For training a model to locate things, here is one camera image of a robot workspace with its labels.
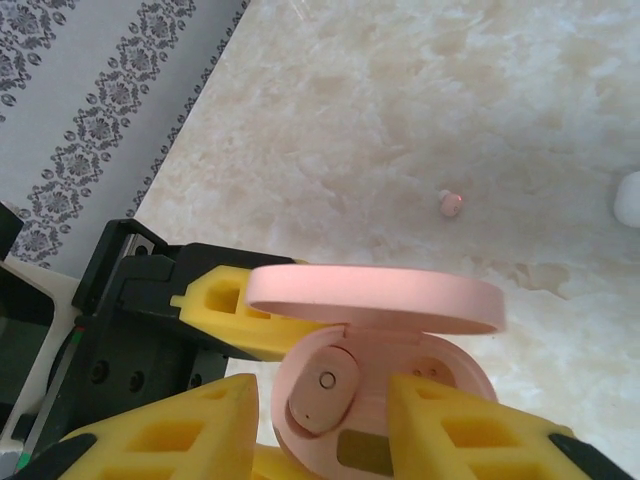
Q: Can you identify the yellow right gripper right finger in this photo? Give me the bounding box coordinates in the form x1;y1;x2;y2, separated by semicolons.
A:
389;374;640;480

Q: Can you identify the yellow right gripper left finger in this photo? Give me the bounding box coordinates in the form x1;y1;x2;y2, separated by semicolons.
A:
14;373;260;480

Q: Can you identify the pink wireless earbud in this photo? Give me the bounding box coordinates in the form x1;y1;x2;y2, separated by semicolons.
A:
287;347;361;436
437;188;464;219

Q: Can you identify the pink earbud charging case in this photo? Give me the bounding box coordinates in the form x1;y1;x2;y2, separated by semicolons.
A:
247;263;507;480

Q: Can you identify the white rounded object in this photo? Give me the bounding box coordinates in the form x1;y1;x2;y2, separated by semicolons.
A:
613;171;640;227

